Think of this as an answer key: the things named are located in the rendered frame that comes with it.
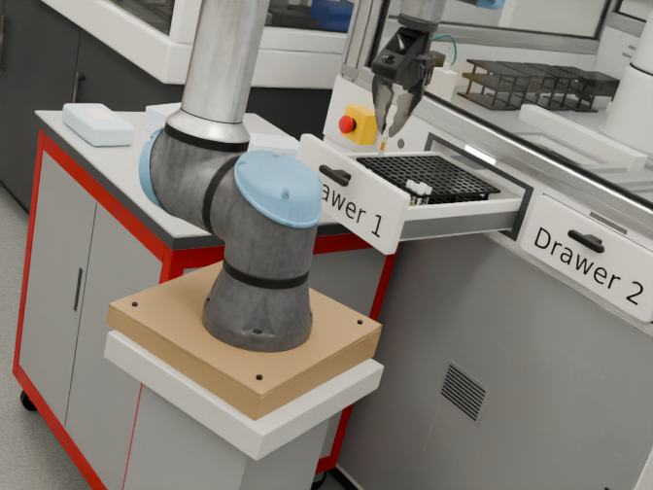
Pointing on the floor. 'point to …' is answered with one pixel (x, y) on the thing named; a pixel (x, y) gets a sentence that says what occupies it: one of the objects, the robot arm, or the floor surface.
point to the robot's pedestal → (225, 429)
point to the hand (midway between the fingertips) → (386, 129)
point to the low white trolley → (98, 365)
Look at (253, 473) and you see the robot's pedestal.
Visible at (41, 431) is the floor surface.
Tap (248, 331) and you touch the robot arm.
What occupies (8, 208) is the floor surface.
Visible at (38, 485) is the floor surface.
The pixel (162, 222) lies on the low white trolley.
